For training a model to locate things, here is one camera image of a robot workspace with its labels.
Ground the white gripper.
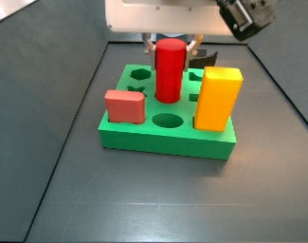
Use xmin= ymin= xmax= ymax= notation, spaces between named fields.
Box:
xmin=105 ymin=0 xmax=230 ymax=70

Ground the red cylinder peg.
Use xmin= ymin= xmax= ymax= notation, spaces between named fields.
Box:
xmin=154 ymin=38 xmax=186 ymax=103

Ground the green shape sorter board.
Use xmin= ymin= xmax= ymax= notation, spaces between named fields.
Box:
xmin=97 ymin=65 xmax=237 ymax=159

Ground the black curved holder stand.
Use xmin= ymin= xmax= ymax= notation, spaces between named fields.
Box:
xmin=189 ymin=49 xmax=218 ymax=68

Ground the yellow rectangular block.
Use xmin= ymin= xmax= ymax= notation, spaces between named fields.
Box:
xmin=193 ymin=66 xmax=244 ymax=132

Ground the salmon red block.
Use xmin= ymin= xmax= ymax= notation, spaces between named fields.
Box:
xmin=104 ymin=90 xmax=145 ymax=124

